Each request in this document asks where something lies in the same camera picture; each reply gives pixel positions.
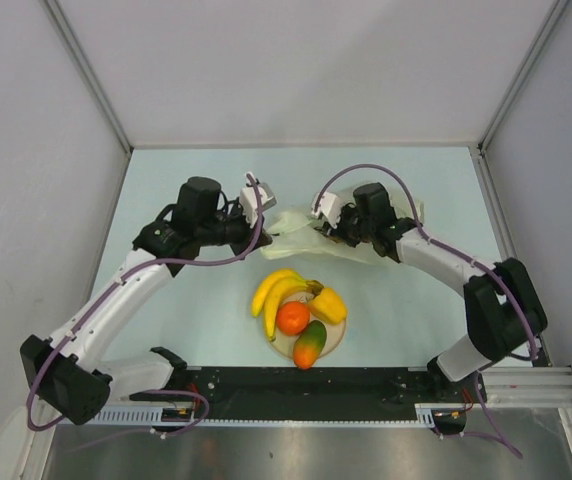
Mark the pale green plastic bag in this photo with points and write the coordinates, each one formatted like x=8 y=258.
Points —
x=295 y=232

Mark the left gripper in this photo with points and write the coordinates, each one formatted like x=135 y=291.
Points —
x=248 y=235

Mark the brown fake longan bunch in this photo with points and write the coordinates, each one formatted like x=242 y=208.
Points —
x=339 y=236

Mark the yellow fake banana bunch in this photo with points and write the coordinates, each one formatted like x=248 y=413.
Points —
x=273 y=290

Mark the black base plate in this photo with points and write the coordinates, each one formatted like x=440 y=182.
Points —
x=318 y=393

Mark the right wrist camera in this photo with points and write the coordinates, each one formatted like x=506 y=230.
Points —
x=327 y=206

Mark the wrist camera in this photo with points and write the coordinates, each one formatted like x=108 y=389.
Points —
x=255 y=196
x=327 y=206

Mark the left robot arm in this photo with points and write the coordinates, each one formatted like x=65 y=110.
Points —
x=172 y=241

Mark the pink ceramic plate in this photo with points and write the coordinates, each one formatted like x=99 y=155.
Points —
x=283 y=344

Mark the white cable duct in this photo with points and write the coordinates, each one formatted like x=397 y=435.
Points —
x=180 y=415

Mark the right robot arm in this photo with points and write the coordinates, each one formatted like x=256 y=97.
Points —
x=502 y=308

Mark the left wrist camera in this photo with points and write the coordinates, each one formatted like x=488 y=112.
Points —
x=255 y=196

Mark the small orange fake fruit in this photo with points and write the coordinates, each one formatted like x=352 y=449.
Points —
x=309 y=345

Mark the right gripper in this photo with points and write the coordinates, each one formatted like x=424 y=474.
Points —
x=338 y=232

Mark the yellow fake bell pepper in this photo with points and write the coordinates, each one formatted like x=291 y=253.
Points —
x=328 y=306

